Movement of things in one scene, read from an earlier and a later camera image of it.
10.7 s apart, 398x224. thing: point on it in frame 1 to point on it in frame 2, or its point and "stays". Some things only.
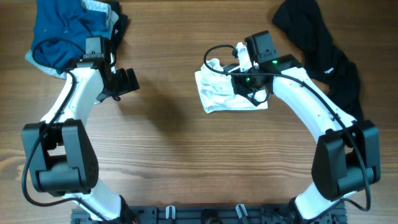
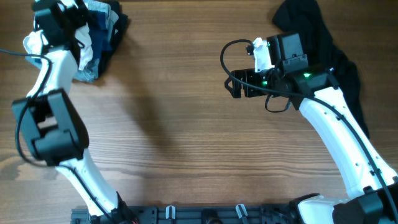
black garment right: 304,20 stays
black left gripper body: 121,83 to 74,19
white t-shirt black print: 216,92 to 35,45
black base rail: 210,214 stays
